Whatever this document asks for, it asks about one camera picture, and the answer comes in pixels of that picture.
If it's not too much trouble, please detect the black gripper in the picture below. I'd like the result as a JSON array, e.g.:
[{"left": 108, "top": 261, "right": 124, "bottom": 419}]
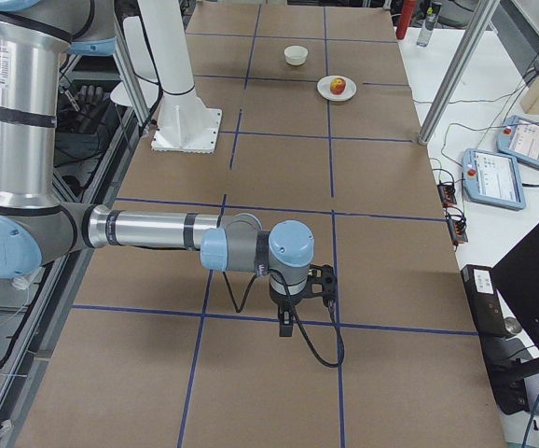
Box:
[{"left": 269, "top": 278, "right": 313, "bottom": 337}]

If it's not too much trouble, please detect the red yellow apple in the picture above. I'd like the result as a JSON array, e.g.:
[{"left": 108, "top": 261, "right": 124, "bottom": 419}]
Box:
[{"left": 329, "top": 77, "right": 346, "bottom": 95}]

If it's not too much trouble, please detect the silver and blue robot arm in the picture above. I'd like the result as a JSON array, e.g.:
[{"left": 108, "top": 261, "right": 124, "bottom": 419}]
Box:
[{"left": 0, "top": 1, "right": 316, "bottom": 336}]

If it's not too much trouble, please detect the white plate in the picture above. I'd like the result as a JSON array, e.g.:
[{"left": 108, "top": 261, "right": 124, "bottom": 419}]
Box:
[{"left": 316, "top": 76, "right": 357, "bottom": 102}]

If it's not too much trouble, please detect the brown paper table cover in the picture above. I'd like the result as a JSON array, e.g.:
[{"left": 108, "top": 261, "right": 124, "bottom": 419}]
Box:
[{"left": 12, "top": 4, "right": 508, "bottom": 448}]

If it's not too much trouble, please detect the near orange connector block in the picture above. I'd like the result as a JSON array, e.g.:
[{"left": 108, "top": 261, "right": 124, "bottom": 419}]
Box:
[{"left": 444, "top": 206, "right": 468, "bottom": 247}]

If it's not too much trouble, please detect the orange connector block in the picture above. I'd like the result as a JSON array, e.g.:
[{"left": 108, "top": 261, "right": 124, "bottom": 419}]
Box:
[
  {"left": 436, "top": 168, "right": 457, "bottom": 207},
  {"left": 444, "top": 206, "right": 468, "bottom": 247}
]

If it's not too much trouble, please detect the far orange connector block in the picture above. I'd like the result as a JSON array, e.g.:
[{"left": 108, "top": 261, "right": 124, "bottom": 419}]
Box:
[{"left": 436, "top": 168, "right": 457, "bottom": 207}]

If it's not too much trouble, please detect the black computer box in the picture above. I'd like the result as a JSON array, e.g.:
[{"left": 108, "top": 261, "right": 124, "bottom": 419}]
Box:
[{"left": 461, "top": 264, "right": 539, "bottom": 415}]

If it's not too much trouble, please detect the near blue teach pendant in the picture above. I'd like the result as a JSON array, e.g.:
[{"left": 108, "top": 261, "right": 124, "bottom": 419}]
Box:
[{"left": 462, "top": 148, "right": 526, "bottom": 210}]

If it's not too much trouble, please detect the blue teach pendant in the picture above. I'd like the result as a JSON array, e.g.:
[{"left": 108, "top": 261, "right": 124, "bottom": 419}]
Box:
[
  {"left": 496, "top": 115, "right": 539, "bottom": 169},
  {"left": 462, "top": 148, "right": 526, "bottom": 210}
]

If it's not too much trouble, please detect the far blue teach pendant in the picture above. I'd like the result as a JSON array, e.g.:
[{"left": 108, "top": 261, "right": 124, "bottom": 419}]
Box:
[{"left": 496, "top": 115, "right": 539, "bottom": 169}]

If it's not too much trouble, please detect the clear water bottle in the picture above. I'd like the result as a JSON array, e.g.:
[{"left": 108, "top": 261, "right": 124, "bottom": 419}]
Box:
[{"left": 416, "top": 1, "right": 442, "bottom": 47}]

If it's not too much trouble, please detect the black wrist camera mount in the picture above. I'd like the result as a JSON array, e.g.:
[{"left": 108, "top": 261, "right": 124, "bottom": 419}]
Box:
[{"left": 307, "top": 264, "right": 338, "bottom": 301}]

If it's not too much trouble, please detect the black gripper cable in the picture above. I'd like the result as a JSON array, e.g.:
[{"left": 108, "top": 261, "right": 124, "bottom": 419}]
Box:
[{"left": 223, "top": 270, "right": 346, "bottom": 368}]

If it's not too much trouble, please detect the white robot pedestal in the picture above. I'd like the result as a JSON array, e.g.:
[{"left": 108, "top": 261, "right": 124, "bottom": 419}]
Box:
[{"left": 138, "top": 1, "right": 222, "bottom": 154}]

